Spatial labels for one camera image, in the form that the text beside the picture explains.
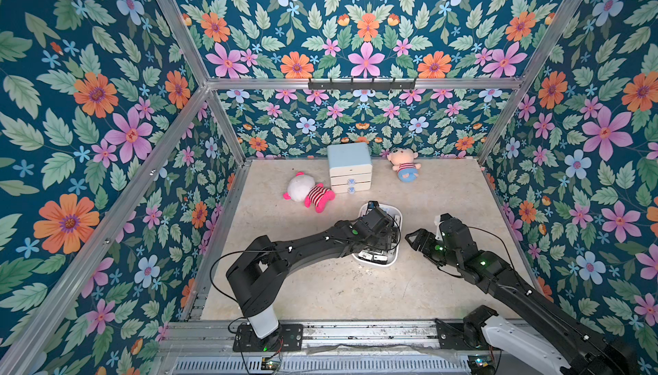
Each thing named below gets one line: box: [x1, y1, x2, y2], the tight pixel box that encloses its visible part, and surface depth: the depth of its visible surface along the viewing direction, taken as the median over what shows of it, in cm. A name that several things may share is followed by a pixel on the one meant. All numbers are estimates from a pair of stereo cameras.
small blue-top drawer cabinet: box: [327, 142, 373, 195], surface depth 103 cm
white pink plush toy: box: [282, 171, 336, 214], surface depth 103 cm
